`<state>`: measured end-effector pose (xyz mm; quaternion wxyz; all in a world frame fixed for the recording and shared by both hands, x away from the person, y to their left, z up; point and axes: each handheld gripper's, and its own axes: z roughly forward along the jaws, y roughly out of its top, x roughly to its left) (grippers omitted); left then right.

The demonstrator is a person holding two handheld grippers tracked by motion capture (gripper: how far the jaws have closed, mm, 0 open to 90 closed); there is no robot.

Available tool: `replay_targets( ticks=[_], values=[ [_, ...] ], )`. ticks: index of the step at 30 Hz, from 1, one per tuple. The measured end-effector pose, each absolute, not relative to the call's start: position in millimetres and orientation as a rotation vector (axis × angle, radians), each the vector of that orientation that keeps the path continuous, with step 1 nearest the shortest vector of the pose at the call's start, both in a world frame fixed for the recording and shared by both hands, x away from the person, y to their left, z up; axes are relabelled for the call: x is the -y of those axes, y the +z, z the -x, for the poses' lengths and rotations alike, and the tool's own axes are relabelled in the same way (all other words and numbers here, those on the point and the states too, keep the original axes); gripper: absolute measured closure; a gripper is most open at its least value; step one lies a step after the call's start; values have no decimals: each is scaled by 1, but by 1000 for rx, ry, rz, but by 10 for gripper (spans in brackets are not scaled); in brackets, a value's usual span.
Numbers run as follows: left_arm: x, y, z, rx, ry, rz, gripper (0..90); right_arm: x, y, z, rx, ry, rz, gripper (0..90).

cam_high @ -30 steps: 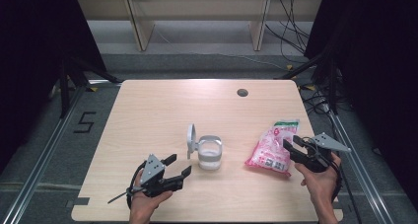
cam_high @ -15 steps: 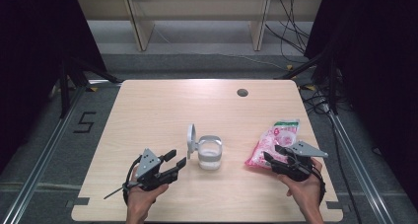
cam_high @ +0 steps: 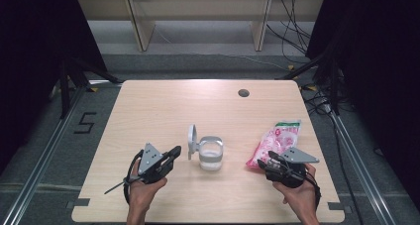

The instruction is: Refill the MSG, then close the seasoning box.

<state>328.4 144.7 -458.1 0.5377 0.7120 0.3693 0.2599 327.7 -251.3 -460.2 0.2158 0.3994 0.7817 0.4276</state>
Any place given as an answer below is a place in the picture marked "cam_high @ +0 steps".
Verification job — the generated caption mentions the person's right hand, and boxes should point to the person's right hand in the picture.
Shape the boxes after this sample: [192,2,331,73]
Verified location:
[272,164,320,213]

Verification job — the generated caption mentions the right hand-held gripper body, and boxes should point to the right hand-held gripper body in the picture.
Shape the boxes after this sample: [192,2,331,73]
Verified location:
[265,147,320,188]

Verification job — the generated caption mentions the black metal stand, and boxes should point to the black metal stand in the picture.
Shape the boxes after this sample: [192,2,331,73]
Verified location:
[58,57,123,120]
[275,46,341,115]

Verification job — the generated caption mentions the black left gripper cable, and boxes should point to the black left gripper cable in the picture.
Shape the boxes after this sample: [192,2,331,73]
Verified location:
[122,149,146,205]

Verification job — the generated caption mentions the hanging black cables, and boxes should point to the hanging black cables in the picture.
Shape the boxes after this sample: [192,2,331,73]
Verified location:
[265,0,313,64]

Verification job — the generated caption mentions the tangled black floor cables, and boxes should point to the tangled black floor cables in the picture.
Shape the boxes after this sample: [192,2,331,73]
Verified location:
[300,85,335,118]

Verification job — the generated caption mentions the grey cable tie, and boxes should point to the grey cable tie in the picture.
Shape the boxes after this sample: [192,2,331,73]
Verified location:
[103,179,134,195]

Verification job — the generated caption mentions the clear jar with white lid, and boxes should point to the clear jar with white lid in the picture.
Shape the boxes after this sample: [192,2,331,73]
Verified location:
[187,124,225,172]

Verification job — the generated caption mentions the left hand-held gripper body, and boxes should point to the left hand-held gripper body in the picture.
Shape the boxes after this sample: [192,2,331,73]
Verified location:
[137,142,175,185]

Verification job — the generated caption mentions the pink and white snack bag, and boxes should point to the pink and white snack bag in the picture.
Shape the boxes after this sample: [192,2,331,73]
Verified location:
[246,119,302,169]

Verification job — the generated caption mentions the aluminium floor rail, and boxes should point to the aluminium floor rail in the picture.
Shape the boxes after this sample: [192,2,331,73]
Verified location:
[329,111,399,225]
[0,85,87,225]

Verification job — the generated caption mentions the dark curtain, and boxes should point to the dark curtain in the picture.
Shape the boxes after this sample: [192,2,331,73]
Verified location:
[0,0,109,174]
[305,0,420,214]

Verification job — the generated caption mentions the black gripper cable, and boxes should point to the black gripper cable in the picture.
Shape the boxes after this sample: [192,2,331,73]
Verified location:
[122,149,146,205]
[305,170,322,210]

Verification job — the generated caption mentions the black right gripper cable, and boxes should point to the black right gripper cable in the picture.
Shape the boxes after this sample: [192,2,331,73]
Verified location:
[305,170,322,210]

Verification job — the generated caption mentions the person's left hand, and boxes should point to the person's left hand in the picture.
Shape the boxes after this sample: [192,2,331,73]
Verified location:
[128,177,168,213]

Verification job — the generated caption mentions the long black floor cable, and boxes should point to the long black floor cable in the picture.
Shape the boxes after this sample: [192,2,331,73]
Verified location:
[332,117,365,225]

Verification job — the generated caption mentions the grey table bracket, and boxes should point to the grey table bracket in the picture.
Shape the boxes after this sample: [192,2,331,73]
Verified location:
[65,197,91,210]
[327,201,353,215]

